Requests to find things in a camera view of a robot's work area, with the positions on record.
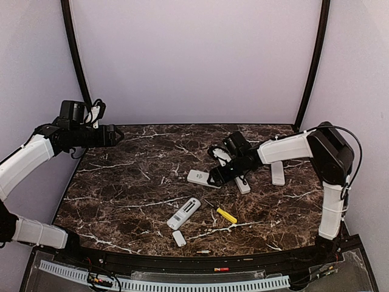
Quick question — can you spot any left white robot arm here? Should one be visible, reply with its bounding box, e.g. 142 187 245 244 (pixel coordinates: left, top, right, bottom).
1 99 124 265

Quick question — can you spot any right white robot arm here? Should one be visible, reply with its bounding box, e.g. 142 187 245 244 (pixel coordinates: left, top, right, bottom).
207 122 357 240

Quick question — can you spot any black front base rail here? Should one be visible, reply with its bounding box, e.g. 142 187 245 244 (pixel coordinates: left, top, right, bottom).
33 235 362 276

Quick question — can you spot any white remote with battery bay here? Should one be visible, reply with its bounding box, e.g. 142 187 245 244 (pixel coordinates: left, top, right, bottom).
167 197 201 231

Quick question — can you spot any black enclosure frame post left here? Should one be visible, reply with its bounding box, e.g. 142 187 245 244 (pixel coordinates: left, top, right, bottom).
60 0 98 129

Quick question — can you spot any white battery cover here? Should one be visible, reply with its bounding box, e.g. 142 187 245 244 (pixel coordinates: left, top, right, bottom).
172 230 187 247

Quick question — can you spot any black enclosure frame post right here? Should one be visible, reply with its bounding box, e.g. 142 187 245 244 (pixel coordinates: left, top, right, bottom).
293 0 331 134

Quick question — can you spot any black enclosure frame post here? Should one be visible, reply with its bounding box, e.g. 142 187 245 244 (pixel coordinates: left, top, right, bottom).
293 0 331 134
60 0 98 129

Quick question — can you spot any white slotted cable duct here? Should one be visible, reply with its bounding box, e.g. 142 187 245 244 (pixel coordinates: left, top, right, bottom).
38 260 290 291

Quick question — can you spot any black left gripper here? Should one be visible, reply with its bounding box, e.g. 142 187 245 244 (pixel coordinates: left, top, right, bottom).
71 123 124 147

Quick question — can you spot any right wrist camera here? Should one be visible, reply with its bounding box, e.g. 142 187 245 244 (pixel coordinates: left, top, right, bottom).
207 145 232 166

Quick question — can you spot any small white remote near wall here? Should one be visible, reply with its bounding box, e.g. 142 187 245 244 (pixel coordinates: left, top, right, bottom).
270 161 285 186

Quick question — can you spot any wide white remote control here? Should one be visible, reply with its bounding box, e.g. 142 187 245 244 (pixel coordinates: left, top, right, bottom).
187 169 221 189

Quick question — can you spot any yellow handled screwdriver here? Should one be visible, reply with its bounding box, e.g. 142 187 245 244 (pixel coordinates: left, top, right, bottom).
204 199 238 224

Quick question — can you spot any slim white QR-code remote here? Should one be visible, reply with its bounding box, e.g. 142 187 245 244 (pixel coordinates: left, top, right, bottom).
235 177 251 194

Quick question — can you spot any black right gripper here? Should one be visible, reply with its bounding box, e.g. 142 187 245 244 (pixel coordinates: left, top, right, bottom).
207 155 246 187

